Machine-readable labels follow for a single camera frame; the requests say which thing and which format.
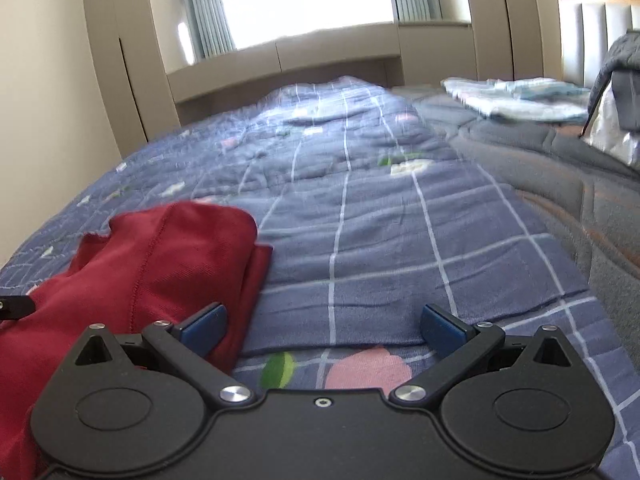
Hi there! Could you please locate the white padded headboard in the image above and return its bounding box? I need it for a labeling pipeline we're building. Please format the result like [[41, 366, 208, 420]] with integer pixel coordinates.
[[556, 0, 640, 92]]

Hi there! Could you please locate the beige wardrobe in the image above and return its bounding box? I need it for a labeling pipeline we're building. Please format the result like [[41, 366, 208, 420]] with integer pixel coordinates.
[[459, 0, 547, 87], [81, 0, 182, 161]]

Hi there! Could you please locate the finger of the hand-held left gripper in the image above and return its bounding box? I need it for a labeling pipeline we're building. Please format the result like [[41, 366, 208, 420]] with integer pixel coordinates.
[[0, 295, 37, 322]]

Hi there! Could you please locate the dark red garment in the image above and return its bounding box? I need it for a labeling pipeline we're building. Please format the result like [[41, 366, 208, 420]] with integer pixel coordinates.
[[0, 200, 274, 480]]

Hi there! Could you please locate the beige window cabinet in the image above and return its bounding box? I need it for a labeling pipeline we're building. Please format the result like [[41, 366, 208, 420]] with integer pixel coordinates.
[[165, 20, 476, 117]]

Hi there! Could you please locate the white pillow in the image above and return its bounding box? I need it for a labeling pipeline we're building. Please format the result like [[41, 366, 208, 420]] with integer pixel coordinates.
[[582, 87, 640, 167]]

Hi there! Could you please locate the grey quilted mattress cover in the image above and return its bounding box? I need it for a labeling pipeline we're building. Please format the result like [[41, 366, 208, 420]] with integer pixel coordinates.
[[390, 84, 640, 321]]

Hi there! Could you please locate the blue checked floral bed sheet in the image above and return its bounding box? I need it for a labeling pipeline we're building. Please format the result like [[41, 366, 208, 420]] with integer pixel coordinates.
[[0, 75, 640, 480]]

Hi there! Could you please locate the bright window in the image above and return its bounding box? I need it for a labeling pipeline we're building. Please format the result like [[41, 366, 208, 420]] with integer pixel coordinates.
[[210, 0, 401, 52]]

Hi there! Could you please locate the stack of folded pale clothes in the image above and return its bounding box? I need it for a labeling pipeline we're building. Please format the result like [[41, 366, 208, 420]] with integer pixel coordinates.
[[442, 76, 592, 124]]

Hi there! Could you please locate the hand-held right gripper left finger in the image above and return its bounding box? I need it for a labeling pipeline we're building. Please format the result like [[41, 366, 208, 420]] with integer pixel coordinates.
[[74, 302, 252, 409]]

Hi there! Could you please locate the dark grey quilted blanket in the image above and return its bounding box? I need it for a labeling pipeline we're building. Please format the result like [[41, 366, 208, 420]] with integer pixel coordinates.
[[580, 30, 640, 138]]

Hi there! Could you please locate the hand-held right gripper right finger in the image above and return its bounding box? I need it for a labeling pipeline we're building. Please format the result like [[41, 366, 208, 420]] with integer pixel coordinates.
[[388, 303, 574, 407]]

